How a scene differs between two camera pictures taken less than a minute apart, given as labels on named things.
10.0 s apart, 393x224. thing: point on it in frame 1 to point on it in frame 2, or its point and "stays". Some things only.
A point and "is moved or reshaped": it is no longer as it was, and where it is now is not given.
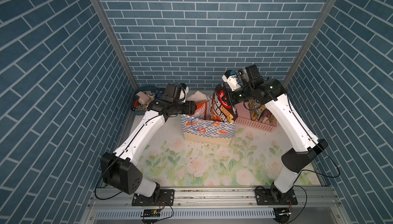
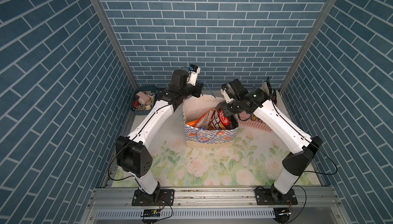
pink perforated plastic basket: [244, 117] stays
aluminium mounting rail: [219, 205] stays
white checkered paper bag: [200, 130] is moved or reshaped
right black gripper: [229, 96] to [222, 106]
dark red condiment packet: [220, 111] to [218, 121]
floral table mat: [254, 157] stays
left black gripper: [189, 107] to [196, 89]
